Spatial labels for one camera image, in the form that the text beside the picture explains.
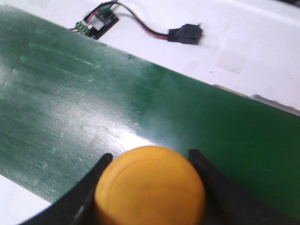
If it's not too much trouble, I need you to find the black connector behind belt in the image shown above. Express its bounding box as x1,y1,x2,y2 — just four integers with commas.
167,24,203,45

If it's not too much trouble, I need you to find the yellow mushroom button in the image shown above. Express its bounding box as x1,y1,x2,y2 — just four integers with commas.
94,146,206,225

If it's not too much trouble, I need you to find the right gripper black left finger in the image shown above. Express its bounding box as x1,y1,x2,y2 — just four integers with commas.
22,153,113,225

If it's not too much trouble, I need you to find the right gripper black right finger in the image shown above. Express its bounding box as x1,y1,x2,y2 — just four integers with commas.
188,149,300,225

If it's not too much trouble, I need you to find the green conveyor belt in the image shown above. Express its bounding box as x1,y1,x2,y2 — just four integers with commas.
0,3,300,219

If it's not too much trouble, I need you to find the small black circuit board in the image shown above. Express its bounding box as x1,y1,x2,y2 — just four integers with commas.
71,2,119,40

